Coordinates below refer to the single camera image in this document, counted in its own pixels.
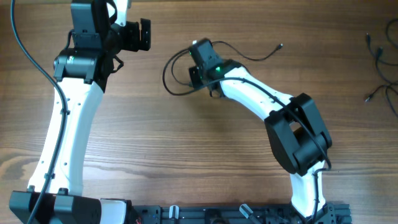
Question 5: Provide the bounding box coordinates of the black USB cable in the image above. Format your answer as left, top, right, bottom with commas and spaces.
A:
364, 83, 398, 119
364, 18, 398, 86
170, 40, 284, 88

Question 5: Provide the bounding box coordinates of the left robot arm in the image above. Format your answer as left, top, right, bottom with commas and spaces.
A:
9, 1, 151, 224

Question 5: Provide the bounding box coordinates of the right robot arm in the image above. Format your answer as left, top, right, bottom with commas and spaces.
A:
188, 39, 332, 223

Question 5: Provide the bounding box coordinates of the left camera black cable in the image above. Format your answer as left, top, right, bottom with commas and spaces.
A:
9, 0, 70, 224

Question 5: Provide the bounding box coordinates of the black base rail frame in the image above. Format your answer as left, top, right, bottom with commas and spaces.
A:
124, 203, 352, 224

